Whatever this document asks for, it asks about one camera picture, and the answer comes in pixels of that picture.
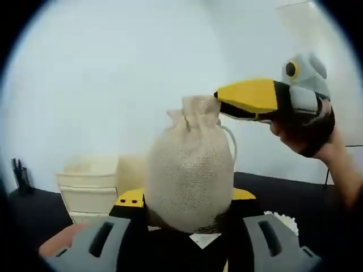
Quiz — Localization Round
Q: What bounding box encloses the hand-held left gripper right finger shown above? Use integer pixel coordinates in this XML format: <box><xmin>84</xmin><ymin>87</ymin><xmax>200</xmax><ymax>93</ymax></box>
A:
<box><xmin>226</xmin><ymin>188</ymin><xmax>323</xmax><ymax>272</ymax></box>

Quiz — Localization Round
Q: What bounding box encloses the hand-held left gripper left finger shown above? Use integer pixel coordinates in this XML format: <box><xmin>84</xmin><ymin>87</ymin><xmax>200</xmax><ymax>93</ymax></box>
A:
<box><xmin>45</xmin><ymin>188</ymin><xmax>151</xmax><ymax>272</ymax></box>

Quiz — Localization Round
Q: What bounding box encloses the cream drawer organizer box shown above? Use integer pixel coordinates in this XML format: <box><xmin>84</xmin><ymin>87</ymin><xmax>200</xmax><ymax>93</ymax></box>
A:
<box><xmin>69</xmin><ymin>211</ymin><xmax>116</xmax><ymax>226</ymax></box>

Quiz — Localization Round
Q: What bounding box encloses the beige burlap drawstring pouch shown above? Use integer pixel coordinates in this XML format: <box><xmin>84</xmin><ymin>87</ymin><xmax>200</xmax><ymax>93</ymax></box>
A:
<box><xmin>145</xmin><ymin>95</ymin><xmax>235</xmax><ymax>235</ymax></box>

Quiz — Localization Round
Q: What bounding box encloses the person's left hand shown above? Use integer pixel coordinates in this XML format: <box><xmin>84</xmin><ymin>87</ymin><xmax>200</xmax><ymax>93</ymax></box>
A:
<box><xmin>38</xmin><ymin>223</ymin><xmax>92</xmax><ymax>258</ymax></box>

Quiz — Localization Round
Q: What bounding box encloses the cream lace-trimmed cloth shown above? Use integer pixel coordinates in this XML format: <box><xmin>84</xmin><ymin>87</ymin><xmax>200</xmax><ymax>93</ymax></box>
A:
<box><xmin>264</xmin><ymin>210</ymin><xmax>299</xmax><ymax>238</ymax></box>

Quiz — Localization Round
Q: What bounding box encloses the black mesh pen holder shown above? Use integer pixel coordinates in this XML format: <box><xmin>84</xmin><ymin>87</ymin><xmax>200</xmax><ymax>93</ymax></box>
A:
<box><xmin>10</xmin><ymin>157</ymin><xmax>32</xmax><ymax>196</ymax></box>

